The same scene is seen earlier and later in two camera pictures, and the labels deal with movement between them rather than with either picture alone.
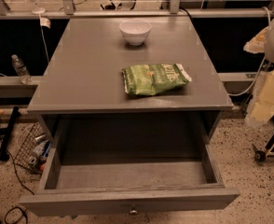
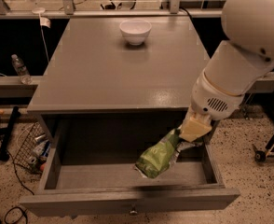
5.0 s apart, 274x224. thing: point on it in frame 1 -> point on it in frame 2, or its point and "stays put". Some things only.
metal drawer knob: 133,212 stays put
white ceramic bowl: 135,31 stays put
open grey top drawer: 130,164 stays put
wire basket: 34,149 stays put
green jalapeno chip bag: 150,79 -> 160,156
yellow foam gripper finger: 269,94 -> 208,104
